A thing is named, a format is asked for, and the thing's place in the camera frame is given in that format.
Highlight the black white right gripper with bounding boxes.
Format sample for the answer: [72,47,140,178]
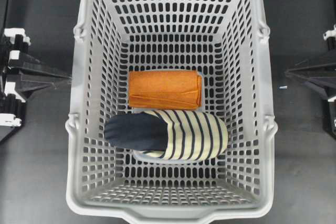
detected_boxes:
[285,25,335,132]

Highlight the striped cream navy slipper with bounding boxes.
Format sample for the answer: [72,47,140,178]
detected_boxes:
[104,110,228,161]

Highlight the grey plastic shopping basket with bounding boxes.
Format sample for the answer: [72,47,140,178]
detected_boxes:
[65,0,278,223]

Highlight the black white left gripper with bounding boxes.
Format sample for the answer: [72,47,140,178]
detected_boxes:
[1,28,71,127]

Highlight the orange folded cloth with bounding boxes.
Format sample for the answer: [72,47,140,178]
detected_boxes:
[128,70,203,110]

